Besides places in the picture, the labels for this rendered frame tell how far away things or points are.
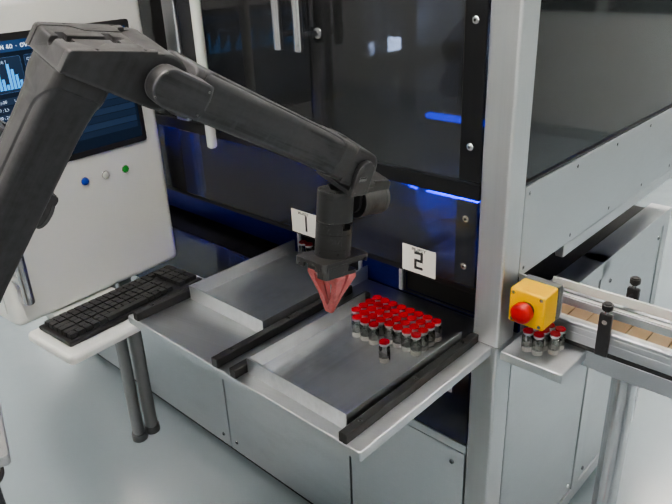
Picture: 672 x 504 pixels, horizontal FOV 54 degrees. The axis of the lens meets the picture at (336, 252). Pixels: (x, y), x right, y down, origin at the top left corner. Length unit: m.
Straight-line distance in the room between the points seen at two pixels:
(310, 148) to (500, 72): 0.43
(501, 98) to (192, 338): 0.79
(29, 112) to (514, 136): 0.80
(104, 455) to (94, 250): 0.99
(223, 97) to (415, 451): 1.13
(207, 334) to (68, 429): 1.41
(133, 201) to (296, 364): 0.77
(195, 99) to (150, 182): 1.22
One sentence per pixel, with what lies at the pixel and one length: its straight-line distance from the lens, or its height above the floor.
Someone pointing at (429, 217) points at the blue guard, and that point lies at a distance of 1.34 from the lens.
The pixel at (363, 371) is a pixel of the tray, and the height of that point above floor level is 0.88.
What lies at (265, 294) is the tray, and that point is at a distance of 1.58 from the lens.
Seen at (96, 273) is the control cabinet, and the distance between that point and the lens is 1.87.
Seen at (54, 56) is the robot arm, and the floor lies 1.54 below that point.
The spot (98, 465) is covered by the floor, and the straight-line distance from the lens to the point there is 2.59.
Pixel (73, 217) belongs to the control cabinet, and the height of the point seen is 1.03.
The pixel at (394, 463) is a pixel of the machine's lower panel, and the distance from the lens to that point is 1.76.
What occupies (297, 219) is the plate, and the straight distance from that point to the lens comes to 1.61.
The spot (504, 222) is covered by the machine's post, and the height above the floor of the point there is 1.15.
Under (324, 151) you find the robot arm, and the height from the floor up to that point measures 1.37.
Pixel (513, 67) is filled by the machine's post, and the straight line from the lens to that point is 1.18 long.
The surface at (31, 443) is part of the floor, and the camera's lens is 2.79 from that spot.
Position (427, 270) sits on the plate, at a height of 1.00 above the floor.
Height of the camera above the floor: 1.62
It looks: 25 degrees down
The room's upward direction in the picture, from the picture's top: 2 degrees counter-clockwise
